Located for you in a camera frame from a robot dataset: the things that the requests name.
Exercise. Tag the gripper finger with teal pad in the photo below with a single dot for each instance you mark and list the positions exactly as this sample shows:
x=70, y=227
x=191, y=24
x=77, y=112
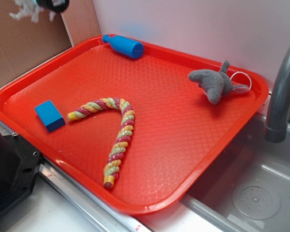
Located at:
x=57, y=6

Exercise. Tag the brown cardboard panel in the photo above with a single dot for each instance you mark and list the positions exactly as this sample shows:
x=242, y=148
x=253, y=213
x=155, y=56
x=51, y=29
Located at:
x=25, y=45

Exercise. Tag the blue plastic bottle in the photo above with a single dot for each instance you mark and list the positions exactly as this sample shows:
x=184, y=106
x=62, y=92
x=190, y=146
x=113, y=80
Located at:
x=129, y=47

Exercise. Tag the blue rectangular block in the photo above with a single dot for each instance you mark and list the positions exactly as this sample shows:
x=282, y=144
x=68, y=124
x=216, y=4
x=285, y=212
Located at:
x=49, y=116

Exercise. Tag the red plastic tray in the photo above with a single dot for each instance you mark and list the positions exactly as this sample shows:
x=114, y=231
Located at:
x=177, y=132

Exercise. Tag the grey plush dolphin toy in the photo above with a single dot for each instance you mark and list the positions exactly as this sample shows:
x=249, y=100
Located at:
x=217, y=84

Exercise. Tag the grey toy faucet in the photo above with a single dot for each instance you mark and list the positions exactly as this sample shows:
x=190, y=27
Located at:
x=278, y=114

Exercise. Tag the grey toy sink basin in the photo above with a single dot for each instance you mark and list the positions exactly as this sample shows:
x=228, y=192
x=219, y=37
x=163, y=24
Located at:
x=247, y=187

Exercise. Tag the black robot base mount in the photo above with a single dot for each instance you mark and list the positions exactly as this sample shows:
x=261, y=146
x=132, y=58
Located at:
x=19, y=165

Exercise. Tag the silver metal rail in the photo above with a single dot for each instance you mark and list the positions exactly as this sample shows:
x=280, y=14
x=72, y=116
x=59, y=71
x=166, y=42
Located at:
x=59, y=204

